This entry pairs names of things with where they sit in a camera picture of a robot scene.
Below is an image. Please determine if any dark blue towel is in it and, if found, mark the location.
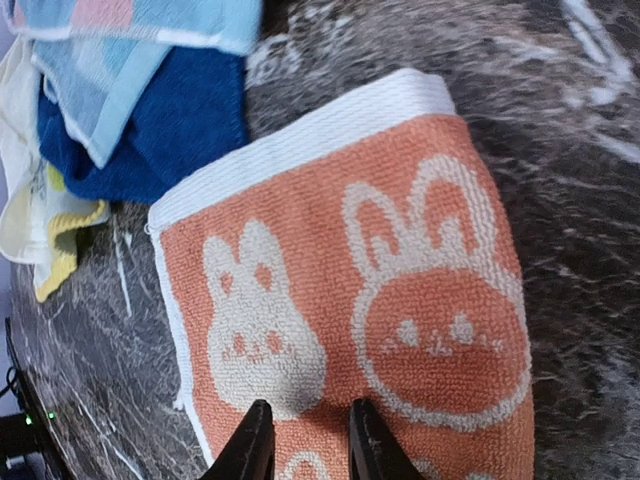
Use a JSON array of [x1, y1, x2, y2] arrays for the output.
[[37, 47, 249, 205]]

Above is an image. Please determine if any orange bunny pattern towel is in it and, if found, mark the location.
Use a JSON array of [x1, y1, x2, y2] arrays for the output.
[[148, 68, 534, 479]]

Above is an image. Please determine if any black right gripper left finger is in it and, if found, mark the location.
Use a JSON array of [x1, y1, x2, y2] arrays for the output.
[[200, 400, 275, 480]]

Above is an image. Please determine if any light blue dotted towel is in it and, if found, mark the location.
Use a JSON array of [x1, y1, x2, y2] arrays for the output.
[[1, 0, 263, 168]]

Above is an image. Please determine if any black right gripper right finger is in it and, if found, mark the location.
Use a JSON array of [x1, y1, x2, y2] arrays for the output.
[[348, 399, 423, 480]]

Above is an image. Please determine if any yellow white cloth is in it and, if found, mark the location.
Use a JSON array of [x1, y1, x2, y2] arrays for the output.
[[1, 37, 110, 303]]

